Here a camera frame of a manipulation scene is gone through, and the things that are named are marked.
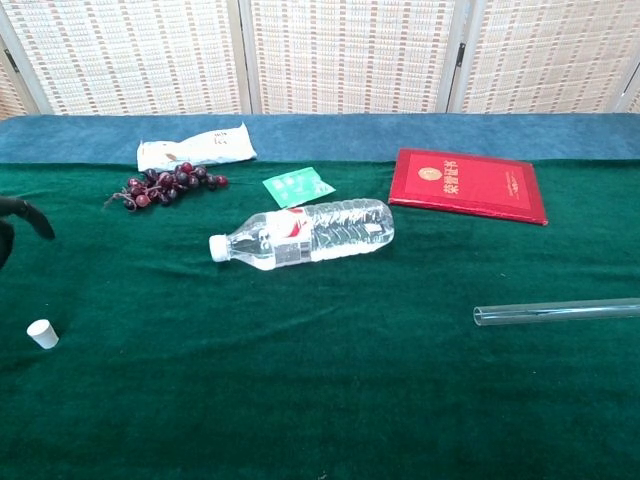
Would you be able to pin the white rubber stopper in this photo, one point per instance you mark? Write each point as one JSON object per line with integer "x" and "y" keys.
{"x": 42, "y": 334}

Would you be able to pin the blue table cover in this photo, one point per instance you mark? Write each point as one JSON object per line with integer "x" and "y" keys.
{"x": 325, "y": 135}

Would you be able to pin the woven folding screen panel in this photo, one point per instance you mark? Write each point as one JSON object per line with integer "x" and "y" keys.
{"x": 350, "y": 55}
{"x": 130, "y": 55}
{"x": 9, "y": 95}
{"x": 545, "y": 55}

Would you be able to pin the white snack bag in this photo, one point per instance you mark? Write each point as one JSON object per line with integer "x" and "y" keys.
{"x": 210, "y": 145}

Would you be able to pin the green foil sachet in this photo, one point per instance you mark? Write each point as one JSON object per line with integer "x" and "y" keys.
{"x": 295, "y": 186}

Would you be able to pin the dark red grape bunch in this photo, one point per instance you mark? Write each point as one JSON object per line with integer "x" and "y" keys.
{"x": 175, "y": 180}

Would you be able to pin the black screen hinge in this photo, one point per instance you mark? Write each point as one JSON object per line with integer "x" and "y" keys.
{"x": 10, "y": 61}
{"x": 461, "y": 52}

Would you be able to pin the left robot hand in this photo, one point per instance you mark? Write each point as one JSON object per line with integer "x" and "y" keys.
{"x": 30, "y": 212}

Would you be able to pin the red certificate book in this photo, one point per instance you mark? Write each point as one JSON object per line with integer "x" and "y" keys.
{"x": 465, "y": 185}

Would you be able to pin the clear glass tube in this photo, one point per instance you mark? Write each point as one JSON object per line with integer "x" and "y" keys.
{"x": 550, "y": 312}

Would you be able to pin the clear plastic water bottle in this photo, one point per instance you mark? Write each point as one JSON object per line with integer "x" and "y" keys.
{"x": 325, "y": 230}

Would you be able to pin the green velvet cloth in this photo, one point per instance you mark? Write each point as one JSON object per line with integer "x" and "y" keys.
{"x": 300, "y": 375}

